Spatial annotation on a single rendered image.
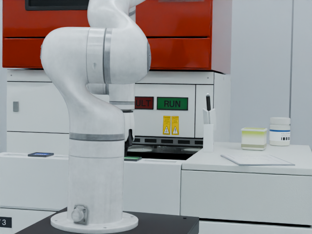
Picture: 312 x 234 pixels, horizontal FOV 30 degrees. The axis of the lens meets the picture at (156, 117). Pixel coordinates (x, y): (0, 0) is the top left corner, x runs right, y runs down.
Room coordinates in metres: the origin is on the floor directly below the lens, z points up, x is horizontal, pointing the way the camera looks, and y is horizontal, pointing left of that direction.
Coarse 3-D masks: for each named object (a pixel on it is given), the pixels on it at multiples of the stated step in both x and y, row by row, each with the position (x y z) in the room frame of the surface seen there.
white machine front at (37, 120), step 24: (24, 72) 2.28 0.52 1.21; (168, 72) 2.15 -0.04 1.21; (192, 72) 2.13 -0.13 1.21; (24, 96) 2.28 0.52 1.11; (48, 96) 2.25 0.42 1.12; (96, 96) 2.21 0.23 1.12; (144, 96) 2.17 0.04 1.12; (168, 96) 2.15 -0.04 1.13; (192, 96) 2.13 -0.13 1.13; (24, 120) 2.28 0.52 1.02; (48, 120) 2.25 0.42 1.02; (144, 120) 2.17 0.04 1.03; (192, 120) 2.13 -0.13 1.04; (24, 144) 2.28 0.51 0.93; (48, 144) 2.25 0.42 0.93; (144, 144) 2.17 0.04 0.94
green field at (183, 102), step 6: (162, 102) 2.15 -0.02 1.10; (168, 102) 2.15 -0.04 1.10; (174, 102) 2.14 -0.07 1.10; (180, 102) 2.14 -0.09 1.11; (186, 102) 2.13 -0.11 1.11; (162, 108) 2.15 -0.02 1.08; (168, 108) 2.15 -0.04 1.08; (174, 108) 2.14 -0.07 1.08; (180, 108) 2.14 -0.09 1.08; (186, 108) 2.13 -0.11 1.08
